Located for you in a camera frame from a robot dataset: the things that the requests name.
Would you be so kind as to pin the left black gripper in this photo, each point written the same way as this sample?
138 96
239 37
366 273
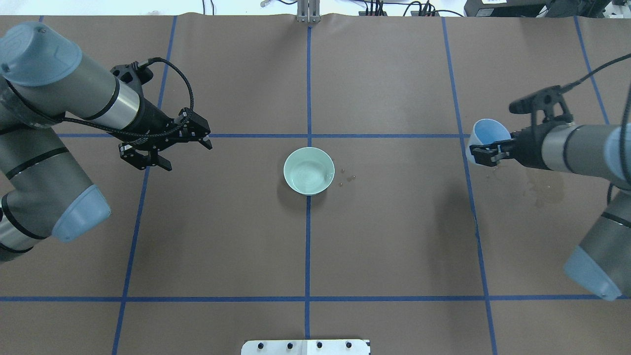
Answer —
153 122

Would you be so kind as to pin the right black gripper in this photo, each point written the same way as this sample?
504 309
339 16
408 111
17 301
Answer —
531 143

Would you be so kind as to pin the light blue paper cup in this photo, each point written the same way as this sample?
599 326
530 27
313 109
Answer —
486 131

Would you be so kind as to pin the light green ceramic bowl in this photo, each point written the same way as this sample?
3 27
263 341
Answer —
308 171

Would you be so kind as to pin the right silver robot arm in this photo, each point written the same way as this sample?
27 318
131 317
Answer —
555 218

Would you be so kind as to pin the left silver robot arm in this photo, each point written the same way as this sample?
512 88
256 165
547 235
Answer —
47 79

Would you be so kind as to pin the black power supply box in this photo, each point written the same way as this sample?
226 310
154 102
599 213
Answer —
504 8

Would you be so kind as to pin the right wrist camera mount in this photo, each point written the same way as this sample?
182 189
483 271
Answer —
549 101

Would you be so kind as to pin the aluminium frame post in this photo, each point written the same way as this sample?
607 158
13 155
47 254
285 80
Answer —
308 11

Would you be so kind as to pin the white camera pole base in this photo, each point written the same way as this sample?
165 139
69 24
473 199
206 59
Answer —
307 347

